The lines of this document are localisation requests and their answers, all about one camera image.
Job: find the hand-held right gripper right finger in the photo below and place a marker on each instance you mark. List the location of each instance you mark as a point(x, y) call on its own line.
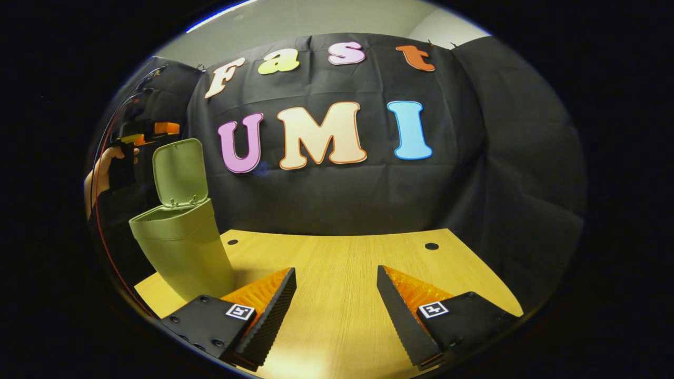
point(403, 326)

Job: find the light green garbage bin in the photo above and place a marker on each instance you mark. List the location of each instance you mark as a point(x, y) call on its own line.
point(179, 247)

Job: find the black backdrop cloth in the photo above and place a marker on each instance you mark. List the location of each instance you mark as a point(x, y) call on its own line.
point(337, 200)

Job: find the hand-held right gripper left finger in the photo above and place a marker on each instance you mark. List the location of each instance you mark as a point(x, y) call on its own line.
point(274, 321)

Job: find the wooden desktop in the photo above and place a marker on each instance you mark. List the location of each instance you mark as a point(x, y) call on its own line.
point(337, 273)

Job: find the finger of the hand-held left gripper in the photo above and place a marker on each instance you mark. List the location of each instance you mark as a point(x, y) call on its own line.
point(167, 128)

